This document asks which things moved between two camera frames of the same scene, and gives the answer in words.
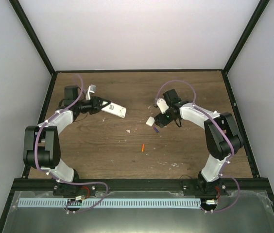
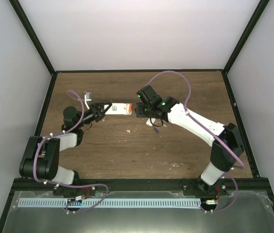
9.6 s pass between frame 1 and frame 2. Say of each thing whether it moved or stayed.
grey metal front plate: stayed
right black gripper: moved
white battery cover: stayed
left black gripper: moved
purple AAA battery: stayed
